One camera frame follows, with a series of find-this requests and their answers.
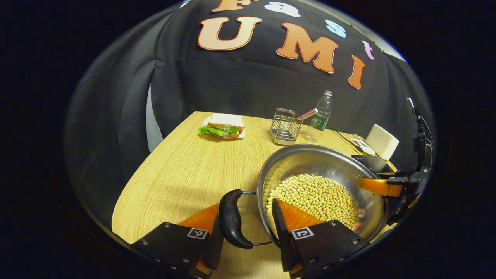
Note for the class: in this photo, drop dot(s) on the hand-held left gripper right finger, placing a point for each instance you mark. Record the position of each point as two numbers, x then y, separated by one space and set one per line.
329 244

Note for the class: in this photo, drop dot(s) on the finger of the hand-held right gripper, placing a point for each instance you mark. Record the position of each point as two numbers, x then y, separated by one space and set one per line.
378 186
412 201

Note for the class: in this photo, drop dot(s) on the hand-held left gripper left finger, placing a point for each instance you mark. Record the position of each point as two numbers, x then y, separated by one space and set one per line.
174 244

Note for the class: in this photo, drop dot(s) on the black induction cooktop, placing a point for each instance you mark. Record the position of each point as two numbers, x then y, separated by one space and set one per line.
372 162

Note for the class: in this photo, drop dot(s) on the stainless steel pot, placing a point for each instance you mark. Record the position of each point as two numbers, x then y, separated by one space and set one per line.
310 159

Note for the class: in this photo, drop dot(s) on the white seasoning tray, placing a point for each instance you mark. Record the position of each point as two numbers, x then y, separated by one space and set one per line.
362 145

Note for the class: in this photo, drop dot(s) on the white rectangular appliance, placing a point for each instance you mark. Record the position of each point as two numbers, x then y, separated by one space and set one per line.
381 141

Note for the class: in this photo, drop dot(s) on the pile of yellow soybeans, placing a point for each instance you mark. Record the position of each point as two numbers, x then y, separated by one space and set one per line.
314 193

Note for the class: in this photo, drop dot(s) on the clear plastic water bottle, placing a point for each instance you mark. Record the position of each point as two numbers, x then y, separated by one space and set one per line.
319 120

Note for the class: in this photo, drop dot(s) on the striped stick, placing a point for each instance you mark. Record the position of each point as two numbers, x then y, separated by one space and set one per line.
307 114

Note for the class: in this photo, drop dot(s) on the sandwich on white plate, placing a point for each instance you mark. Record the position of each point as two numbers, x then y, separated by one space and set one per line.
223 128

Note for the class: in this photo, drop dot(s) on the black backdrop cloth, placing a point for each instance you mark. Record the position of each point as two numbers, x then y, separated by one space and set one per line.
232 85

